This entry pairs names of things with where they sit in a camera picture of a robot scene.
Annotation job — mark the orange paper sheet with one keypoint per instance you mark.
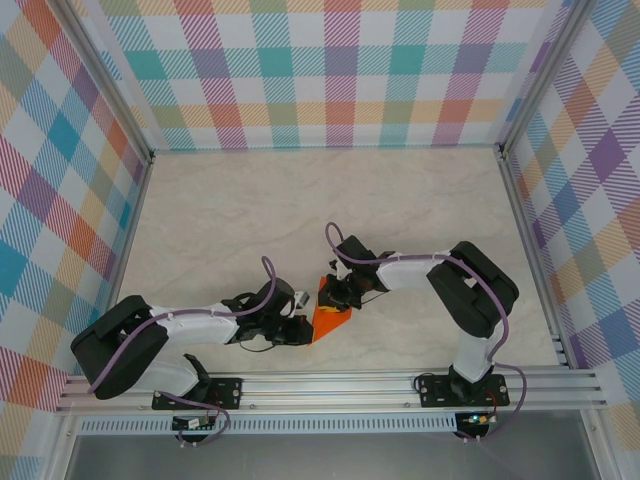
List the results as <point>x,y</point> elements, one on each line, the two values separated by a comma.
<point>327,322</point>

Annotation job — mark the aluminium side rail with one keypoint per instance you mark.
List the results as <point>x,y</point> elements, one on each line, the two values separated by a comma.
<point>121,265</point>
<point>531,250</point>

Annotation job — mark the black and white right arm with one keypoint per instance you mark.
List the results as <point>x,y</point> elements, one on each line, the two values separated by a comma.
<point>405,275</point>

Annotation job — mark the small black circuit board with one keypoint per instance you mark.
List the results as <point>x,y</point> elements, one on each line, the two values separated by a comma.
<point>192,424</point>

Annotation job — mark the aluminium corner post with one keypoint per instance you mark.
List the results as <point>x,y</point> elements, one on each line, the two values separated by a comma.
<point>541,75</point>
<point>107,80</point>

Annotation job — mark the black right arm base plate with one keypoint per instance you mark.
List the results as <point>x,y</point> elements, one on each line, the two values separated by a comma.
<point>431,397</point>

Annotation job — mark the circuit board with green light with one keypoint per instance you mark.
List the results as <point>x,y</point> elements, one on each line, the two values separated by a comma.
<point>477,419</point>

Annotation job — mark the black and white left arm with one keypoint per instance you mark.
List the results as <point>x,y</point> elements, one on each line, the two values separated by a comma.
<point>200,327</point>

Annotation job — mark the aluminium mounting rail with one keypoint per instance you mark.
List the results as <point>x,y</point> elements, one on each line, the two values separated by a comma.
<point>325,390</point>

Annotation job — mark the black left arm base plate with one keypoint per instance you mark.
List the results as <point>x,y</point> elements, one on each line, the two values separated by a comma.
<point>230,390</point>

